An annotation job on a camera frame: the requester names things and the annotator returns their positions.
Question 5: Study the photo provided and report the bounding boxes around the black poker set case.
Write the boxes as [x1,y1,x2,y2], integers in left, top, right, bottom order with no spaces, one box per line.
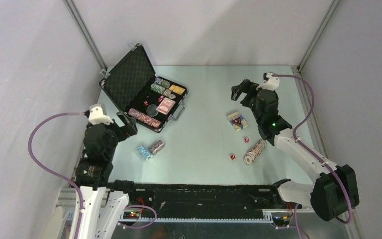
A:
[99,43,189,132]

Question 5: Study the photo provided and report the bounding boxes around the blue patterned card deck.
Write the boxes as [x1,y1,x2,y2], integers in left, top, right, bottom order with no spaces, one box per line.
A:
[227,111,248,131]

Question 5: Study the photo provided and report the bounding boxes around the light blue chip stack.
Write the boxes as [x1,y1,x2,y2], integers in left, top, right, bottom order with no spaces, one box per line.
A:
[137,145,153,161]

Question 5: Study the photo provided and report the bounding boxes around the purple grey chip stack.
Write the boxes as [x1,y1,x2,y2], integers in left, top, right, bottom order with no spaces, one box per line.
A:
[149,140,165,155]

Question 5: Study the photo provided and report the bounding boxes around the white red chip stack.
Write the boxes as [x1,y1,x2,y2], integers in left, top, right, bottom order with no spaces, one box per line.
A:
[243,139,267,165]

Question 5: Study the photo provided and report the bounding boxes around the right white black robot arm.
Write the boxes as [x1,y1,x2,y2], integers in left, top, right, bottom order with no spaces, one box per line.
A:
[231,74,360,223]

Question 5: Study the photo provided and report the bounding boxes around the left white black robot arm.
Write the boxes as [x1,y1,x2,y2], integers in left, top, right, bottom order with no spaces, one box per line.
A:
[69,110,137,239]

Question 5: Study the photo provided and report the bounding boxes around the red white chip row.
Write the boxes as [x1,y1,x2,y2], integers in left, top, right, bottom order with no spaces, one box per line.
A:
[128,108,161,128]

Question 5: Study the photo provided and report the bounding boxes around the red dice in case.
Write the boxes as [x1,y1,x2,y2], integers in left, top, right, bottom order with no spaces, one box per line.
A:
[140,94,165,106]

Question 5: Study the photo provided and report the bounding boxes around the red playing card deck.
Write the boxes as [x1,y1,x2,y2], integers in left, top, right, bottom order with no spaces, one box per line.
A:
[156,98,176,115]

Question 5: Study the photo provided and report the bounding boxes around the green poker chip stack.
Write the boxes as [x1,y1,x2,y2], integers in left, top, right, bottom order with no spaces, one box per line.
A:
[150,83,166,95]

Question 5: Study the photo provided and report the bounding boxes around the blue white chip stack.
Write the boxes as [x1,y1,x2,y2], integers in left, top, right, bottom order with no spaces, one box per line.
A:
[154,77,171,89]

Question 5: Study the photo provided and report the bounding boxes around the yellow poker chip stack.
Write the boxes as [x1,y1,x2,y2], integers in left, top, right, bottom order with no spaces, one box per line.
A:
[168,85,186,96]

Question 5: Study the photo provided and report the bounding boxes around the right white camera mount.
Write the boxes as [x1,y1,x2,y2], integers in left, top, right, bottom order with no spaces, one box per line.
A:
[256,72,280,91]

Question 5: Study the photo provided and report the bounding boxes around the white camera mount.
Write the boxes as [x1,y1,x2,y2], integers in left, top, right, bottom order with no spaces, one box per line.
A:
[84,104,114,125]
[256,72,280,91]

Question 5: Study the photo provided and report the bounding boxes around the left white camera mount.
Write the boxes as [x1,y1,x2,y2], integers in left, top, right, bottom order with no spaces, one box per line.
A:
[84,104,114,125]

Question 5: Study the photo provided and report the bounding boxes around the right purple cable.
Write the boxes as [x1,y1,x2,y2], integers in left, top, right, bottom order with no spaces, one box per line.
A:
[270,74,355,239]

